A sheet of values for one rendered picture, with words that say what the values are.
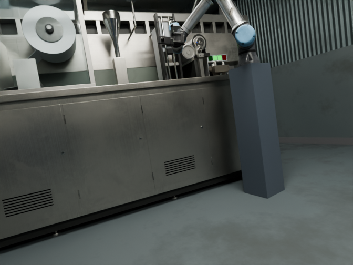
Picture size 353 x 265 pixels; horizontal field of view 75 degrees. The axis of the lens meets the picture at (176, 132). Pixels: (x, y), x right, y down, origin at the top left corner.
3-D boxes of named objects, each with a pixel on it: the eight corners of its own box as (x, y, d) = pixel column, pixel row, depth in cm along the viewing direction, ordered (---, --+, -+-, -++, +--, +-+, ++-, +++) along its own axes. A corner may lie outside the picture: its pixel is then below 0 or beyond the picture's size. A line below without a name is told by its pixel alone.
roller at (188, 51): (183, 58, 200) (181, 44, 199) (173, 65, 224) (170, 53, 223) (195, 58, 205) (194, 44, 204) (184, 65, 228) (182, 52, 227)
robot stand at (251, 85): (284, 190, 164) (270, 62, 157) (267, 199, 154) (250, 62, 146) (261, 184, 181) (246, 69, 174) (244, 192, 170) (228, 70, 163)
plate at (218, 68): (215, 72, 209) (214, 65, 208) (195, 80, 246) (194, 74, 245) (229, 71, 215) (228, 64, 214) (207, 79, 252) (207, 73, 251)
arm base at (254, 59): (265, 63, 158) (262, 49, 157) (250, 63, 150) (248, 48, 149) (247, 69, 170) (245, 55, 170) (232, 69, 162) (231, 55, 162)
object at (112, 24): (116, 91, 183) (104, 17, 178) (114, 93, 196) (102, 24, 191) (133, 89, 188) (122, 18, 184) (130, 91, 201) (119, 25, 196)
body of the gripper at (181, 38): (184, 29, 138) (184, 36, 150) (169, 30, 138) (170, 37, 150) (184, 42, 138) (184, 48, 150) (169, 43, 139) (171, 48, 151)
